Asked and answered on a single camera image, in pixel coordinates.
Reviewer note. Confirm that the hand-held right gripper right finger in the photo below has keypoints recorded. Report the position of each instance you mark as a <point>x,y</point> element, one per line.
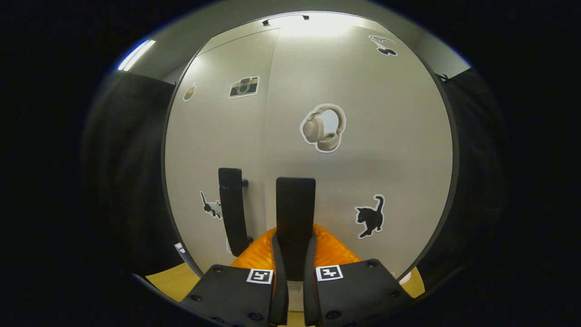
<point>311,299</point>

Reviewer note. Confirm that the camera sticker cabinet door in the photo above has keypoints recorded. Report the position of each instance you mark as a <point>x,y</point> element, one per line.
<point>204,136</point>

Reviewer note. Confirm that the black backdrop cloth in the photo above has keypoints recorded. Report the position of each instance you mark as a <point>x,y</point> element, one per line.
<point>476,181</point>
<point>127,172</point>

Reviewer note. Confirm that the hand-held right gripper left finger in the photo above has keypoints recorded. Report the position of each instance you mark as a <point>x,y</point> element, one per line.
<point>279,295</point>

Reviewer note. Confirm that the white box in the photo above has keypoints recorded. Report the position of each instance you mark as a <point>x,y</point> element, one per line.
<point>180,249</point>

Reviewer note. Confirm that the beige cabinet flap panel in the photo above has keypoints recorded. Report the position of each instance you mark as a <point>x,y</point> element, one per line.
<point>272,26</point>

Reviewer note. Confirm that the headphone sticker cabinet door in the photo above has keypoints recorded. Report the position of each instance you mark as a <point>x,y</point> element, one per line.
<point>390,136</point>

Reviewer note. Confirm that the beige double-door shoe cabinet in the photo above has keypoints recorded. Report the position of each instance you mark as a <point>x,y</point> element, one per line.
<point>455,154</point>

